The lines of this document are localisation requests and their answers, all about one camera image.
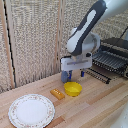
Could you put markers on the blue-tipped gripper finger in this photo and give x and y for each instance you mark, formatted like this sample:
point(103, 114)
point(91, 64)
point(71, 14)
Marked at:
point(82, 73)
point(70, 75)

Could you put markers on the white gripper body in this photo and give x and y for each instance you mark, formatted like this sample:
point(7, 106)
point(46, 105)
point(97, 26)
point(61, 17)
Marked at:
point(76, 62)

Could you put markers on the yellow bowl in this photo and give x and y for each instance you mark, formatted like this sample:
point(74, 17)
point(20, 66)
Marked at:
point(73, 89)

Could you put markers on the blue cup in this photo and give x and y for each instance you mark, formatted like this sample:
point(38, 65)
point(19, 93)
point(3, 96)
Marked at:
point(64, 76)

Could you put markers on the orange yellow rectangular block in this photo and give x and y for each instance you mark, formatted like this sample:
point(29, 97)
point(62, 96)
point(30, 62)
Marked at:
point(57, 93)

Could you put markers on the woven rattan folding screen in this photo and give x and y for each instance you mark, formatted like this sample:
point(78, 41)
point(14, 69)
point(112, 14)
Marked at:
point(33, 36)

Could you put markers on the white floral rimmed plate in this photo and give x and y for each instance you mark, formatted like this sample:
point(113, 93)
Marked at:
point(31, 111)

